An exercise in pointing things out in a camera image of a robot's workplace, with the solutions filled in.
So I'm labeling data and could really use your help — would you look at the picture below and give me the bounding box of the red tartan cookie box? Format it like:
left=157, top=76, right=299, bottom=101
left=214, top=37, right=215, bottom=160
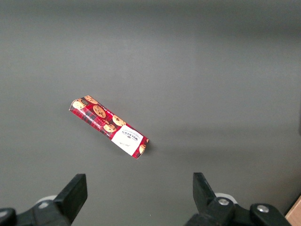
left=68, top=95, right=150, bottom=160

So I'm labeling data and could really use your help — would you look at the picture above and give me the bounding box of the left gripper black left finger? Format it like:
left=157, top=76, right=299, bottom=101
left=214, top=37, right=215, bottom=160
left=0, top=173, right=88, bottom=226

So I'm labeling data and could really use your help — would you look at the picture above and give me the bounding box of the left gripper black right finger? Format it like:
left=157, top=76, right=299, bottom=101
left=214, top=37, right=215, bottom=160
left=185, top=172, right=292, bottom=226

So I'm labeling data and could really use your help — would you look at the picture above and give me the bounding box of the oak wooden drawer cabinet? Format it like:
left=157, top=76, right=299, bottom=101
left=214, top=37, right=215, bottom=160
left=285, top=194, right=301, bottom=226

